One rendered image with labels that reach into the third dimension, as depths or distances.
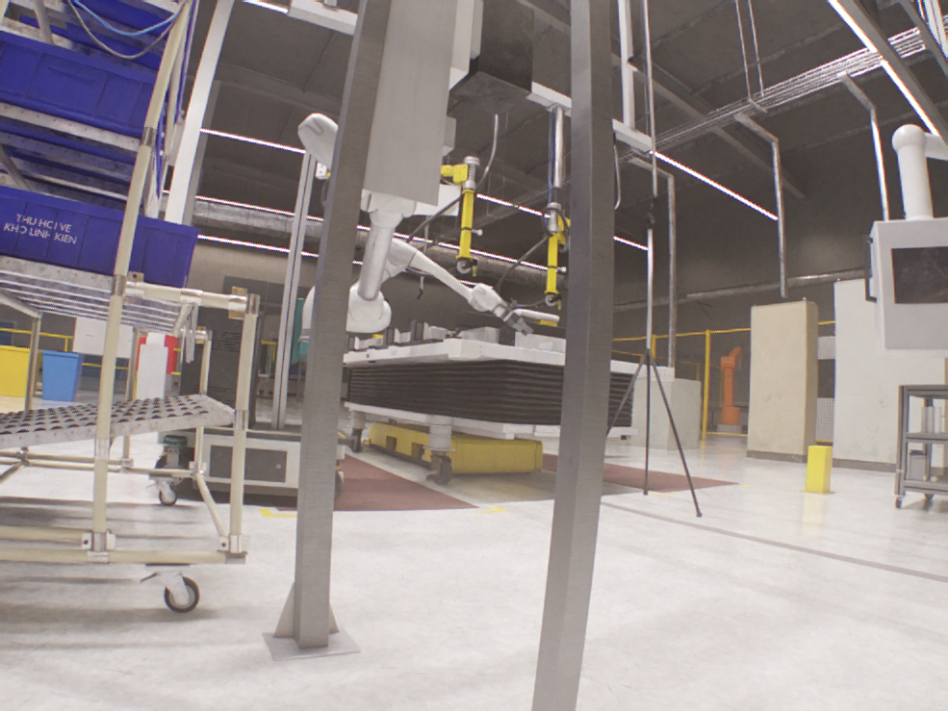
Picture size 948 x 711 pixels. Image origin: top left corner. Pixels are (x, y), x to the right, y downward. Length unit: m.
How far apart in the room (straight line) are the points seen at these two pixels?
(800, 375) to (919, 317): 3.58
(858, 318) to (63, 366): 9.94
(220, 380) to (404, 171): 1.52
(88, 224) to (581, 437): 1.16
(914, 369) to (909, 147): 2.97
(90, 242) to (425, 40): 0.92
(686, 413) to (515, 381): 5.38
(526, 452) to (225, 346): 2.39
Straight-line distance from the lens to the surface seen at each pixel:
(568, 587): 0.73
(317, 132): 1.57
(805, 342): 7.04
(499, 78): 1.46
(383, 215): 2.14
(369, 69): 1.26
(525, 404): 3.02
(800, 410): 7.00
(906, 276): 3.66
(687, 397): 8.12
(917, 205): 3.98
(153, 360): 8.04
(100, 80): 1.43
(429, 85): 1.32
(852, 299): 6.80
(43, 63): 1.46
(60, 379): 8.29
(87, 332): 11.18
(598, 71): 0.85
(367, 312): 2.41
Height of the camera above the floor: 0.53
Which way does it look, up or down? 5 degrees up
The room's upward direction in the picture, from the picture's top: 4 degrees clockwise
